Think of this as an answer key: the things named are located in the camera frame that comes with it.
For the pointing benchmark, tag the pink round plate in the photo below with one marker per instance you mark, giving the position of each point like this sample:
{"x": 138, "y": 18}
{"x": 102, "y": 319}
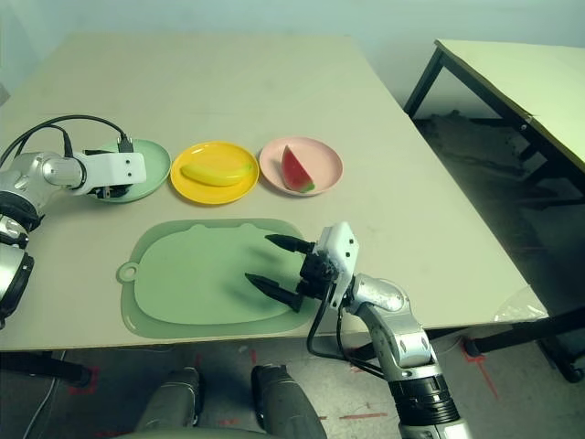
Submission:
{"x": 320, "y": 160}

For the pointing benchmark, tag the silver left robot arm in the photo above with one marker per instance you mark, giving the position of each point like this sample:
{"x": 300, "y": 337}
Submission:
{"x": 27, "y": 174}

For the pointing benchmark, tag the light green round plate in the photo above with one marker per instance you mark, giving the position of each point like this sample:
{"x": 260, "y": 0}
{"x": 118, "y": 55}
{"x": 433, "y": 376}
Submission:
{"x": 153, "y": 164}

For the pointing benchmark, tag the grey right robot leg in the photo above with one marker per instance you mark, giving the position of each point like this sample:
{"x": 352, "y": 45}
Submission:
{"x": 283, "y": 402}

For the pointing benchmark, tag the red toy watermelon slice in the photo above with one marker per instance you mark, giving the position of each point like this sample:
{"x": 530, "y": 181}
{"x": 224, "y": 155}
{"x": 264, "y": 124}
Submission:
{"x": 294, "y": 171}

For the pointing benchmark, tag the black table leg bar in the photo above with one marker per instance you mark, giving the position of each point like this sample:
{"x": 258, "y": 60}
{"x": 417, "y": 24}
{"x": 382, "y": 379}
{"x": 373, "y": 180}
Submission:
{"x": 525, "y": 336}
{"x": 41, "y": 366}

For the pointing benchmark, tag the grey robot torso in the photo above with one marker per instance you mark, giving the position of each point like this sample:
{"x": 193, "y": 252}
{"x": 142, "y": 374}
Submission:
{"x": 192, "y": 433}

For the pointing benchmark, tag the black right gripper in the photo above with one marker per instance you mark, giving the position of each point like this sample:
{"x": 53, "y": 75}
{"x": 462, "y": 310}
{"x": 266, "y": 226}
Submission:
{"x": 315, "y": 272}

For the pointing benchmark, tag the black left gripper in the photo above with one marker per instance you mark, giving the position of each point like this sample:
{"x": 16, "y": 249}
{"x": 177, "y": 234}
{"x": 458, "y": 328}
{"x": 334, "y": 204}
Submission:
{"x": 114, "y": 191}

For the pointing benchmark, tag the clear plastic bag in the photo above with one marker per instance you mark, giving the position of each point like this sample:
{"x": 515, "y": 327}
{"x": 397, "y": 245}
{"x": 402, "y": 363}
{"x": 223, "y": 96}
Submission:
{"x": 521, "y": 311}

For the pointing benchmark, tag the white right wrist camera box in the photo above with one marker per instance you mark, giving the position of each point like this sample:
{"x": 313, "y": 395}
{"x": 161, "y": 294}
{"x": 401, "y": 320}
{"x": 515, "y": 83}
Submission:
{"x": 340, "y": 242}

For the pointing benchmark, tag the yellow toy banana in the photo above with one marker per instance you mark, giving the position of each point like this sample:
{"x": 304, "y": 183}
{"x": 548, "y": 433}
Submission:
{"x": 215, "y": 176}

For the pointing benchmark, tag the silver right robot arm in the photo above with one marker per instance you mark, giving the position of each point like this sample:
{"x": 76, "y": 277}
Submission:
{"x": 402, "y": 329}

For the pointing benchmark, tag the grey left robot leg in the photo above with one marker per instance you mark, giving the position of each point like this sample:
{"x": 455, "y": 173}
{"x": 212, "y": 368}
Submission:
{"x": 173, "y": 398}

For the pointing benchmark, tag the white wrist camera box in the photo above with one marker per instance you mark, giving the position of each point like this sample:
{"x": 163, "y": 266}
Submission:
{"x": 340, "y": 242}
{"x": 119, "y": 169}

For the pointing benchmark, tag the yellow round plate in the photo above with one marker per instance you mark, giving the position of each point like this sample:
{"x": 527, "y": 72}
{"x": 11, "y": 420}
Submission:
{"x": 205, "y": 192}

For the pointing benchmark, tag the beige side table black legs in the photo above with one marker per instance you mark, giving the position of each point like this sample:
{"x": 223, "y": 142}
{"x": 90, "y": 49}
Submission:
{"x": 525, "y": 78}

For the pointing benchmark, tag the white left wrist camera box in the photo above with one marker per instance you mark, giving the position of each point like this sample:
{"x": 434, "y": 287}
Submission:
{"x": 119, "y": 169}

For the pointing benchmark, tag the grey robot leg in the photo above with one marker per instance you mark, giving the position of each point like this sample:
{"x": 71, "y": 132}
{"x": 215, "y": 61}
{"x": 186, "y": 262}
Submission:
{"x": 283, "y": 402}
{"x": 173, "y": 398}

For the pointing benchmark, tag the green silicone cutting mat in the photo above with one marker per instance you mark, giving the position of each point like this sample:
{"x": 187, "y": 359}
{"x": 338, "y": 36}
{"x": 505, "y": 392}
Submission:
{"x": 192, "y": 274}

